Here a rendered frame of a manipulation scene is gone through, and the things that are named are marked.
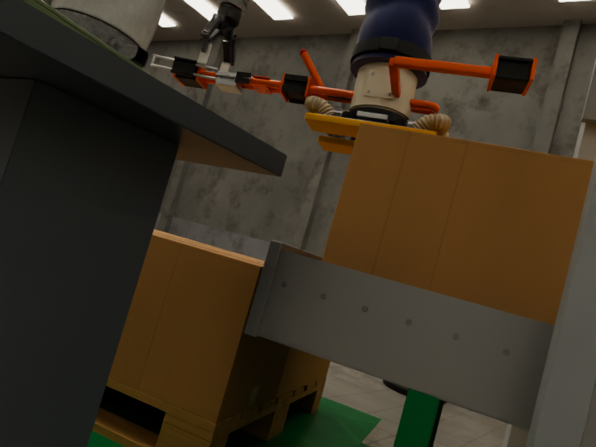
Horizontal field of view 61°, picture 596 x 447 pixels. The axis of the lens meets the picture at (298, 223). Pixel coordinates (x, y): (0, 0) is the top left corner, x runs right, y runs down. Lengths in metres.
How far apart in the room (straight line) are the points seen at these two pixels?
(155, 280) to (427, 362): 0.75
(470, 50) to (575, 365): 11.75
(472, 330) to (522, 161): 0.40
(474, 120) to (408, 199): 10.50
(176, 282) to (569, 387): 0.95
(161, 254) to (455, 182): 0.78
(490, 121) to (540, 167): 10.37
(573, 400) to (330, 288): 0.48
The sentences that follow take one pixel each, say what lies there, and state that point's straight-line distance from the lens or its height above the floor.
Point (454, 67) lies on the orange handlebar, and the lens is 1.23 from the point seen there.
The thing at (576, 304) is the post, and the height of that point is 0.63.
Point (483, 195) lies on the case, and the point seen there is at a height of 0.83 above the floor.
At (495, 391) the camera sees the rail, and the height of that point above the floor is 0.45.
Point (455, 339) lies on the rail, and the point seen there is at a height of 0.52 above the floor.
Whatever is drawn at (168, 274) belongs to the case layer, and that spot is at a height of 0.45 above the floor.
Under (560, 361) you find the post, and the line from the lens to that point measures 0.85.
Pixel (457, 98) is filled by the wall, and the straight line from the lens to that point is 12.01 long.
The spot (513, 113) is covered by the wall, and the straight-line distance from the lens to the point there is 11.53.
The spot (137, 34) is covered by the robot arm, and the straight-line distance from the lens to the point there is 0.89.
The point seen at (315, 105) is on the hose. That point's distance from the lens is 1.39.
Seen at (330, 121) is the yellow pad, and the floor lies 0.95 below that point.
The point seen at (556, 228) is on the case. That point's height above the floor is 0.79.
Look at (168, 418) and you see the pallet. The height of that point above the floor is 0.11.
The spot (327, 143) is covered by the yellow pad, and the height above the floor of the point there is 0.94.
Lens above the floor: 0.58
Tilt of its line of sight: 4 degrees up
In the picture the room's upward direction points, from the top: 16 degrees clockwise
